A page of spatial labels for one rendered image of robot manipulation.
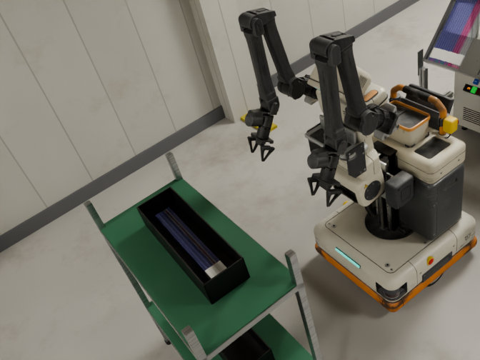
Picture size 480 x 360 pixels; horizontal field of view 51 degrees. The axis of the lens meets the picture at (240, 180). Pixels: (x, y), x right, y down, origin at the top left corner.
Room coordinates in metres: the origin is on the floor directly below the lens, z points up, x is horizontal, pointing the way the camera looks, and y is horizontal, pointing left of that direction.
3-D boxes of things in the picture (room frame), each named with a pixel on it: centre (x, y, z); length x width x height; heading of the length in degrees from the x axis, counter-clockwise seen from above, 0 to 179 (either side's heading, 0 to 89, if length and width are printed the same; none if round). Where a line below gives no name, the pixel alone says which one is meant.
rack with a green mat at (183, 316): (1.45, 0.28, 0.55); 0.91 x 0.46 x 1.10; 25
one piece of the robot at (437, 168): (1.92, -0.81, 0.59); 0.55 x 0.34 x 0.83; 23
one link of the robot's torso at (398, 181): (1.76, -0.60, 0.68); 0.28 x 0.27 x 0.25; 23
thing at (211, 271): (1.45, 0.26, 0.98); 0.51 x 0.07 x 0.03; 23
